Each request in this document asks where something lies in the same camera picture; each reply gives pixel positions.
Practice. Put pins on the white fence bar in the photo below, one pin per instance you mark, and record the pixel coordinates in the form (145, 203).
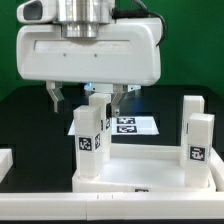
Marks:
(217, 169)
(6, 161)
(111, 206)

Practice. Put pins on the white left fence bar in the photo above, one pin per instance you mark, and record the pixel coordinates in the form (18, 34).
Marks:
(6, 161)

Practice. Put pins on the white right fence bar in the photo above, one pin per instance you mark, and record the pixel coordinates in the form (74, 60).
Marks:
(217, 169)

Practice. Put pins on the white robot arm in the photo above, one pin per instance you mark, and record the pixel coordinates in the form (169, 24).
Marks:
(89, 41)

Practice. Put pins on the white marker sheet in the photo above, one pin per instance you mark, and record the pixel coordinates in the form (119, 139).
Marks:
(123, 125)

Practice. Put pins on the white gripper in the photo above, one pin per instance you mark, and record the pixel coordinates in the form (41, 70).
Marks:
(87, 41)

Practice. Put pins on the white front fence bar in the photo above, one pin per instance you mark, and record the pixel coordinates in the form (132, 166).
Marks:
(111, 206)

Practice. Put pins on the white square desk top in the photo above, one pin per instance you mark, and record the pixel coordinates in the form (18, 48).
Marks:
(143, 168)

